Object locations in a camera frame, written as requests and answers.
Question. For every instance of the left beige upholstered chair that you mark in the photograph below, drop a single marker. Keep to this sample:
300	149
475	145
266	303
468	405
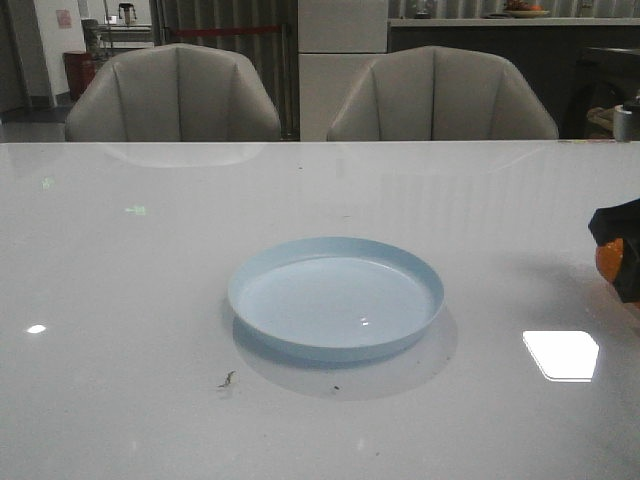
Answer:
175	93

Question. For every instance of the pink wall poster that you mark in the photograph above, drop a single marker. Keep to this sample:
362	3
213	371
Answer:
64	20

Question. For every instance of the kettle on background table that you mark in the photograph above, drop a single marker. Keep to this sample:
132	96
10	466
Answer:
127	13

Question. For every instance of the red trash bin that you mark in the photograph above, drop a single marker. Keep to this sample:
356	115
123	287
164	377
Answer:
80	71

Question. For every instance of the orange toy corn cob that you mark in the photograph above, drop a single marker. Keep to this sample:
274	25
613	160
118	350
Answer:
608	259

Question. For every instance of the right beige upholstered chair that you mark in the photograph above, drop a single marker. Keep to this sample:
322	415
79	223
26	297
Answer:
436	93

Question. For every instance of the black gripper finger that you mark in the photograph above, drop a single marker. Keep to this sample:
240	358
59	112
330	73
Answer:
617	222
626	281

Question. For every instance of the light blue round plate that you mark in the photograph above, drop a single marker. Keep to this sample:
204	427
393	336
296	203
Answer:
336	299

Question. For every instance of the beige upholstered chair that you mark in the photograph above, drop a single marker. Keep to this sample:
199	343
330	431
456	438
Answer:
436	93
175	93

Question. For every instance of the beige cushion at right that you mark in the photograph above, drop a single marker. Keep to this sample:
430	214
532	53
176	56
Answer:
599	123

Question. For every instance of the fruit bowl on counter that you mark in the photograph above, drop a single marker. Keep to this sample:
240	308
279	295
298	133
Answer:
523	9

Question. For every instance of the red barrier belt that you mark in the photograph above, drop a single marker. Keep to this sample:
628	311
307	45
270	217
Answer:
230	31

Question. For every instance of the dark grey counter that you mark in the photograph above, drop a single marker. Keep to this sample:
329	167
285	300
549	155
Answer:
572	64

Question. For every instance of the white cabinet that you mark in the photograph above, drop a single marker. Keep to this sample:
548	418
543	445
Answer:
335	39

